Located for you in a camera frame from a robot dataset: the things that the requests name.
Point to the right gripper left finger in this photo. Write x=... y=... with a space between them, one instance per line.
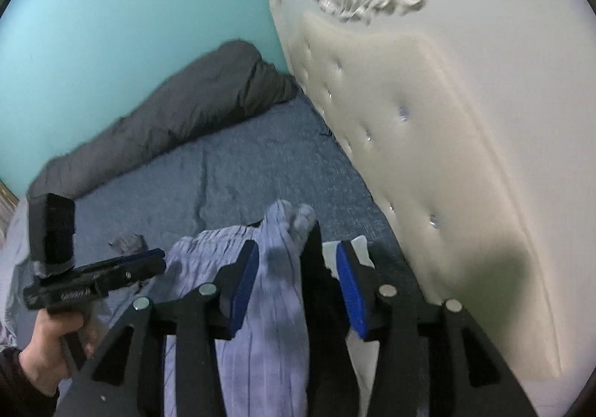
x=126 y=374

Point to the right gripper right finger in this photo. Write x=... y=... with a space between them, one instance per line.
x=433 y=358

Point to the light blue plaid shorts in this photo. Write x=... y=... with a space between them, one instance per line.
x=264 y=369

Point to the white folded clothes stack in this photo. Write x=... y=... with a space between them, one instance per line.
x=363 y=354

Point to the person's left hand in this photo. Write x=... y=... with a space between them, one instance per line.
x=43 y=361

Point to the light grey sheet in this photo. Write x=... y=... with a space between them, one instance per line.
x=14 y=255

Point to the dark grey garment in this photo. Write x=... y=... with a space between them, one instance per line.
x=127 y=245

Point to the black folded garment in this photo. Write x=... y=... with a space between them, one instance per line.
x=332 y=389

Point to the blue patterned bed cover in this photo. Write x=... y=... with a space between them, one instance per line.
x=231 y=177

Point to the dark grey rolled duvet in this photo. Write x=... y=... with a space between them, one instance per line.
x=223 y=87

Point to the cream tufted headboard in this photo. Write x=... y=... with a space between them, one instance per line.
x=472 y=123

